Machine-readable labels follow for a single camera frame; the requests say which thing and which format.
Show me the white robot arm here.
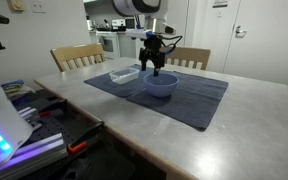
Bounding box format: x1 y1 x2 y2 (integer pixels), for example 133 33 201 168
111 0 176 76

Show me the white door with handle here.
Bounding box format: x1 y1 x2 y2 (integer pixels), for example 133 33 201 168
224 0 288 85

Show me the orange black clamp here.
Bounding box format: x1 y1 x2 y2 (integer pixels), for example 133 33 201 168
67 122 104 154

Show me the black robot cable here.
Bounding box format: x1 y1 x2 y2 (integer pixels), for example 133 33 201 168
160 34 184 54

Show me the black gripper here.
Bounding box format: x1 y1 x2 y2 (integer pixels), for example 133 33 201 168
139 35 165 76

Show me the aluminium rail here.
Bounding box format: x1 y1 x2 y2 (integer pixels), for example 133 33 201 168
0 133 68 180

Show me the blue cloth mat under container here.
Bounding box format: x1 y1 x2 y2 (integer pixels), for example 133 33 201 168
85 64 153 98

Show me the wooden chair behind robot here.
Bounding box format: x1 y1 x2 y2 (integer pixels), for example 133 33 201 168
50 43 106 72

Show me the blue plastic bowl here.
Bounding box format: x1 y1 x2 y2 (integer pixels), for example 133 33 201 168
143 73 179 98

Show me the blue cloth mat under bowl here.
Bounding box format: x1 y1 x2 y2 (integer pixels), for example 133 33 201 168
127 72 229 131

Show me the white kitchen stove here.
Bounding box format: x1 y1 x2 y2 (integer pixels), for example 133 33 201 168
96 31 120 59

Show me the wooden chair near door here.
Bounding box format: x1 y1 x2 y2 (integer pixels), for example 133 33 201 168
160 47 211 70

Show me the folded cloths pile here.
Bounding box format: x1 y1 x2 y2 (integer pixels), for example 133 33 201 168
1 80 36 100

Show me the clear plastic container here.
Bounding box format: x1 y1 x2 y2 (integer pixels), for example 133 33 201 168
109 67 139 85

